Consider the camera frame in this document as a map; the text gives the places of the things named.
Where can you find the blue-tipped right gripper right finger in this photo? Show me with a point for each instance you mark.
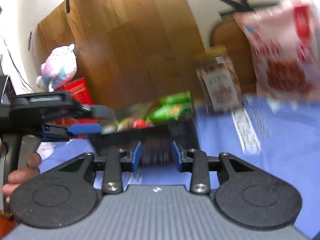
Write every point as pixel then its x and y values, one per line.
pixel 198 164

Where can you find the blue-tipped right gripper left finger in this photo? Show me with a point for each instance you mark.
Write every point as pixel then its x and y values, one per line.
pixel 113 161

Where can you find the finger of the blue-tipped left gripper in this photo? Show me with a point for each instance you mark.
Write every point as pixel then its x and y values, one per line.
pixel 82 128

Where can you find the olive green snack packet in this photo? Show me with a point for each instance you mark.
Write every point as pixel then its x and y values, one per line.
pixel 127 124

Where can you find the red snack packet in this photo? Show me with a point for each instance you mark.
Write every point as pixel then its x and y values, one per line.
pixel 141 124

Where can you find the person's left hand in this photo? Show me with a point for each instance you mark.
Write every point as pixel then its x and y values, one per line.
pixel 31 169

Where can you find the white enamel mug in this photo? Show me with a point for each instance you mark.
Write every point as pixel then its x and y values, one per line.
pixel 46 149

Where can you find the black sheep-print box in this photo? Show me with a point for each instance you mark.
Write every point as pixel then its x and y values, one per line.
pixel 156 140

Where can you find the red gift bag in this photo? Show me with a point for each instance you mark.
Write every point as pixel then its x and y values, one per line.
pixel 80 92

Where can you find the pink blue plush toy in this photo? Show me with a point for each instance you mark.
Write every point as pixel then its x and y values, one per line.
pixel 59 68

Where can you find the blue printed tablecloth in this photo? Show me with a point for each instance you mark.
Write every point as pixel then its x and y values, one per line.
pixel 279 137

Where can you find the nut jar with gold lid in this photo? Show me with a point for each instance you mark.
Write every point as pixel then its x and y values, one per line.
pixel 218 80

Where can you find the wooden board backdrop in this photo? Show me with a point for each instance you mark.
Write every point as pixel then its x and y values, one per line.
pixel 128 51

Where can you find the round wooden tray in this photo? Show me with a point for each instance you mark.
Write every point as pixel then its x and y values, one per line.
pixel 228 33

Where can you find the pink snack bag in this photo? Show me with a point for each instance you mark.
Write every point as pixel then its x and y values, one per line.
pixel 284 42

